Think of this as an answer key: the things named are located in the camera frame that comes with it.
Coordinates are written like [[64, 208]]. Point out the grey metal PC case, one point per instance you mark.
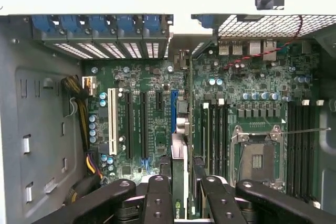
[[39, 116]]

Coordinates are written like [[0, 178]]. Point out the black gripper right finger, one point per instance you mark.
[[220, 203]]

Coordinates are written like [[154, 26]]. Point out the white power connector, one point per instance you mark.
[[88, 86]]

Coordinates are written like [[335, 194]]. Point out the blue expansion slot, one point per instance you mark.
[[174, 111]]

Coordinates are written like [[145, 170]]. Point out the silver ethernet port block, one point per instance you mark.
[[269, 49], [254, 48]]

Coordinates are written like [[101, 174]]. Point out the long black expansion slot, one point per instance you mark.
[[144, 124], [128, 124]]

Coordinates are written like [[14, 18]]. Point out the white expansion slot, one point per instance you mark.
[[112, 121]]

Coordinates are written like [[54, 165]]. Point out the blue card retention clip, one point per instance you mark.
[[98, 23], [126, 23], [151, 23], [70, 23], [43, 23]]

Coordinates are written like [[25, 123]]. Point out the short black expansion slot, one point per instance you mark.
[[159, 100]]

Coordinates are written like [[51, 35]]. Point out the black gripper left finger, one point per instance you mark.
[[157, 203]]

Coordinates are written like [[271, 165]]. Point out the green RAM stick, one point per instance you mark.
[[205, 134]]

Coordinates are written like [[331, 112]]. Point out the green Dell motherboard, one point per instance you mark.
[[262, 85]]

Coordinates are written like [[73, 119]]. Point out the CPU socket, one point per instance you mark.
[[258, 158]]

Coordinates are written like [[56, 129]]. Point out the silver USB port block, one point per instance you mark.
[[237, 48], [224, 48]]

